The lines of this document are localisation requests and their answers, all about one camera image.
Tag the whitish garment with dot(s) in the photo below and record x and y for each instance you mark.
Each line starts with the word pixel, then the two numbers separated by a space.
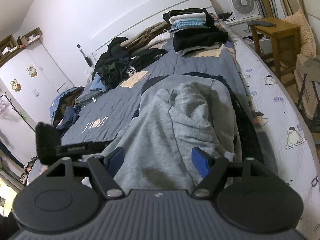
pixel 162 38

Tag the folded dark grey garments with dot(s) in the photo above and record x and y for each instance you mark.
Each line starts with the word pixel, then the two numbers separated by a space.
pixel 87 98

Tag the white wardrobe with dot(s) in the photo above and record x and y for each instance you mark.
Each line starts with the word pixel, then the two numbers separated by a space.
pixel 45 80

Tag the white headboard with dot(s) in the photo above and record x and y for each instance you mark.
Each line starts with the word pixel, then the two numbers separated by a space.
pixel 150 12

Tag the orange checked cushion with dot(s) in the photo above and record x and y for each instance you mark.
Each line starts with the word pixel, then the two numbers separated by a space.
pixel 302 30

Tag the phone holder stick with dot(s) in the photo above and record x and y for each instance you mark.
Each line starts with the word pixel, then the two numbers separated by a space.
pixel 87 60

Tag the mouse wall sticker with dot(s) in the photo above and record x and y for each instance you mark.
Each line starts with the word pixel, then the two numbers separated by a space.
pixel 15 85
pixel 32 70

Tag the cardboard box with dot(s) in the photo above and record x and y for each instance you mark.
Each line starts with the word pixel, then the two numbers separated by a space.
pixel 8 47
pixel 31 37

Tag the black white sock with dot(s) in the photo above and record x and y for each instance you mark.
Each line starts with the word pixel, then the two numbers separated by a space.
pixel 131 71

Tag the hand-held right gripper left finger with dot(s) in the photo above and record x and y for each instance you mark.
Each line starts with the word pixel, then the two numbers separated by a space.
pixel 116 158

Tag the dark grey flat object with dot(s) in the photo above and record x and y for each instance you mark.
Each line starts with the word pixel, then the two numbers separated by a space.
pixel 262 23

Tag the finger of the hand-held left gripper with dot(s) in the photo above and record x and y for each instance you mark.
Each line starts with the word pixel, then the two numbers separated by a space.
pixel 100 146

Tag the khaki folded blanket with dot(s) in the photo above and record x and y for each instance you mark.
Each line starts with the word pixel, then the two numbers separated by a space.
pixel 147 32

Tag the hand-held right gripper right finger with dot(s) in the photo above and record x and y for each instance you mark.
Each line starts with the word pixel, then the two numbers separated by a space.
pixel 201 161

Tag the small black folded garment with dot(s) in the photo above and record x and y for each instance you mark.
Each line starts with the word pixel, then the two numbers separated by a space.
pixel 185 12

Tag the small black bag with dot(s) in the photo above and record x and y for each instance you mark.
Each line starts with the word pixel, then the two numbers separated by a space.
pixel 226 17

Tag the thick navy dotted folded garment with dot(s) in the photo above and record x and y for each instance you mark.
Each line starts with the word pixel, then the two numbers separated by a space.
pixel 246 130

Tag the white folded garment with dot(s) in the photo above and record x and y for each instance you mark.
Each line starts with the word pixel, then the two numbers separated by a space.
pixel 180 18

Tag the black coat rack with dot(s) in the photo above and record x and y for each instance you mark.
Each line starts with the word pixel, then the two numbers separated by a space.
pixel 15 110

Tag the black crumpled garment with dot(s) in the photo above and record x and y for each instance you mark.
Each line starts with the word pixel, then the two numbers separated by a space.
pixel 150 55

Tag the grey quilt with fish prints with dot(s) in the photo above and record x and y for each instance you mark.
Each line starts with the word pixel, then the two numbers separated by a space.
pixel 112 110

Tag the light grey long-sleeve shirt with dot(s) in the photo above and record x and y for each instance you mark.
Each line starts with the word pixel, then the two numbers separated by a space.
pixel 195 120

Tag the brown garment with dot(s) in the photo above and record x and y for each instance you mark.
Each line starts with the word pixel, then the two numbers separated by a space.
pixel 70 97

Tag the black folded garment pile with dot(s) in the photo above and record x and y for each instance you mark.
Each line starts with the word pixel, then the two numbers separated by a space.
pixel 197 40

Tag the grey folded sweatshirt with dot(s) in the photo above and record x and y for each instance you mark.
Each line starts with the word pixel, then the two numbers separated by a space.
pixel 162 83

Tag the light blue garment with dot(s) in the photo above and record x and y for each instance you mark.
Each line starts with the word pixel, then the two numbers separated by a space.
pixel 96 83

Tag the light blue checked towel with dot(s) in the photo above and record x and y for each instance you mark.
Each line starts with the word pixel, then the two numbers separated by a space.
pixel 192 24

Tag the navy blue garment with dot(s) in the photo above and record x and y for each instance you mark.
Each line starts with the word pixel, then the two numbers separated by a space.
pixel 72 117

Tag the wooden stool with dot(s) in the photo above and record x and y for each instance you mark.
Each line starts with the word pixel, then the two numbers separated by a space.
pixel 275 27

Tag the white box fan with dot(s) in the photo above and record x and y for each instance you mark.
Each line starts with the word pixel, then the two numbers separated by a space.
pixel 243 2

